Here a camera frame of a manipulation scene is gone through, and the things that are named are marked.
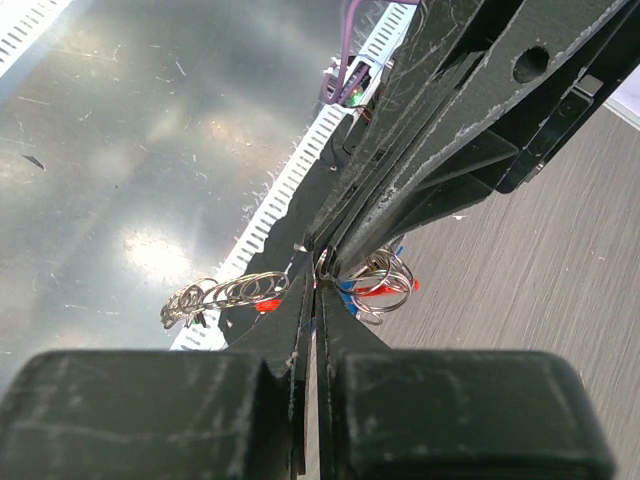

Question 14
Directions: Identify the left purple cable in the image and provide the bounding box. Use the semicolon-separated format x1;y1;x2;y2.
319;0;421;106

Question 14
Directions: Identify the white slotted cable duct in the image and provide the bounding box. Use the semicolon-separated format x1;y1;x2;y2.
1;1;415;356

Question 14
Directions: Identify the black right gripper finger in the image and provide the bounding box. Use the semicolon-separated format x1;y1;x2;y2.
304;1;520;250
327;1;639;275

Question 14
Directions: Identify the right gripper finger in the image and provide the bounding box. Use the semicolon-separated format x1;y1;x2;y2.
1;274;313;479
315;281;615;479

